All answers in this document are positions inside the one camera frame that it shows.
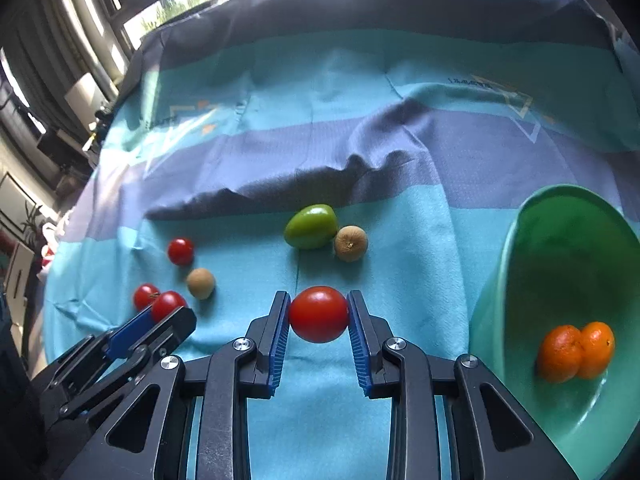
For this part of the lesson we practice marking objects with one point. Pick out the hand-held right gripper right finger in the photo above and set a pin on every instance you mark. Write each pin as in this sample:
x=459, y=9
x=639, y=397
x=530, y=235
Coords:
x=357, y=340

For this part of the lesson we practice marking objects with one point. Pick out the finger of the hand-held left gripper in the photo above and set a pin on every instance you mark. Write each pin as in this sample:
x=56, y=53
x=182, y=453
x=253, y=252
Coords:
x=167, y=330
x=130, y=332

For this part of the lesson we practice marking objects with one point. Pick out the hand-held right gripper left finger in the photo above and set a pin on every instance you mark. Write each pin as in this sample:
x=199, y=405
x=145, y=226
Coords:
x=280, y=340

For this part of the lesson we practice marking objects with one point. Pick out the small red cherry tomato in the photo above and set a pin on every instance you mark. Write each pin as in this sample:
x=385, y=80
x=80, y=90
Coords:
x=169, y=304
x=144, y=295
x=180, y=251

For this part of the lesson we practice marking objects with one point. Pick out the large red tomato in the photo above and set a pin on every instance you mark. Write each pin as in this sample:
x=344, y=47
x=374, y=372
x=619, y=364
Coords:
x=319, y=314

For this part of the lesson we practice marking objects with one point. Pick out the brown longan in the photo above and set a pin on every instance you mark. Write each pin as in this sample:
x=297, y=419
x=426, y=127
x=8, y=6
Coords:
x=351, y=243
x=201, y=283

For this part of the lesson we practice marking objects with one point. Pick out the green oval fruit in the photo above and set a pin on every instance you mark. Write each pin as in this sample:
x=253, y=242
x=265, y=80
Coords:
x=310, y=226

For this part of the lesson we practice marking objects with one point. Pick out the green plastic bowl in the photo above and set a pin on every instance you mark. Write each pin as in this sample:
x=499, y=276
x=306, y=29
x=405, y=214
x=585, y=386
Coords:
x=550, y=260

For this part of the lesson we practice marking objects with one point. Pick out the white cabinet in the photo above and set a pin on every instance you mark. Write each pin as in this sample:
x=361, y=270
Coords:
x=20, y=270

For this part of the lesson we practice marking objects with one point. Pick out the orange mandarin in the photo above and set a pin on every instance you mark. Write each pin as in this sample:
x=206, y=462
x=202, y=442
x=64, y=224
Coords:
x=597, y=347
x=560, y=355

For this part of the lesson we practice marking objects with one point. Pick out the teal and grey striped blanket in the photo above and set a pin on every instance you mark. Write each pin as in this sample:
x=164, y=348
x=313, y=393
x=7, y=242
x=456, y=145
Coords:
x=350, y=110

